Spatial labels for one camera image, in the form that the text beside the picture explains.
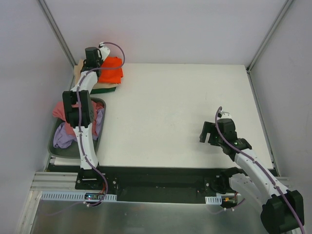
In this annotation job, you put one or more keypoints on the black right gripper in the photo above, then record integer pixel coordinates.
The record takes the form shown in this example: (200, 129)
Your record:
(208, 133)

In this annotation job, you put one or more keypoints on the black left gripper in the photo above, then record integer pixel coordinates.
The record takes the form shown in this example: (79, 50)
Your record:
(90, 65)

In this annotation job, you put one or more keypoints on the orange t shirt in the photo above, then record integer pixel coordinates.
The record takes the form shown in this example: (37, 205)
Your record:
(109, 74)

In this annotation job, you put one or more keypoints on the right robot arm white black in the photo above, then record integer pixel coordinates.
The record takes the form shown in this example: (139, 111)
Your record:
(281, 210)

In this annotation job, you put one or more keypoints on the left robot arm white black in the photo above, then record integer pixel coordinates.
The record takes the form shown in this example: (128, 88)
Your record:
(80, 114)

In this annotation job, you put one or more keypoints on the folded beige t shirt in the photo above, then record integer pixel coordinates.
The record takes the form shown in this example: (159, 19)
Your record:
(77, 70)

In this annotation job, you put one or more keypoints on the folded green t shirt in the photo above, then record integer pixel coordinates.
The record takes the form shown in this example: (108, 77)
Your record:
(102, 90)

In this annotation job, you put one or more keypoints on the pink crumpled t shirt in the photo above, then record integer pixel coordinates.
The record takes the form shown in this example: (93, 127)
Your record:
(59, 112)

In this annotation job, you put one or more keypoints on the lavender crumpled t shirt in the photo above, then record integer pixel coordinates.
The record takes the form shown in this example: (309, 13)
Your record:
(63, 140)

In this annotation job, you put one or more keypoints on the grey laundry basket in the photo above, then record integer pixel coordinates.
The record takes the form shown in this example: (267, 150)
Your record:
(72, 152)

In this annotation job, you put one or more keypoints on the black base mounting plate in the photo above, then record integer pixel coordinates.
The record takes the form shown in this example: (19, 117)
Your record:
(160, 195)

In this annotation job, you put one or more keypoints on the left aluminium frame post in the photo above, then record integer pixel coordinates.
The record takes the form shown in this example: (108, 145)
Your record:
(55, 28)

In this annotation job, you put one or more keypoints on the aluminium frame post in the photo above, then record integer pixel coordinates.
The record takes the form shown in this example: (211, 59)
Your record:
(55, 28)
(277, 21)

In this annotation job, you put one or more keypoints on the right white cable duct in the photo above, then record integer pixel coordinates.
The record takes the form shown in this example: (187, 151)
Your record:
(213, 200)

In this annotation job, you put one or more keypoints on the white cable duct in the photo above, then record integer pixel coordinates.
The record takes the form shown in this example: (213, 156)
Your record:
(77, 196)
(213, 200)

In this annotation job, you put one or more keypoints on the aluminium front rail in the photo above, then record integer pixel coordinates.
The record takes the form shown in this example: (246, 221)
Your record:
(53, 180)

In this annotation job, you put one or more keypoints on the left white cable duct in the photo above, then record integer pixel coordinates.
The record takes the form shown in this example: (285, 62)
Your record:
(77, 196)

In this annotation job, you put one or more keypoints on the right aluminium frame post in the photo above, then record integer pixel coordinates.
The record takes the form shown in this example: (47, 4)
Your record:
(277, 21)

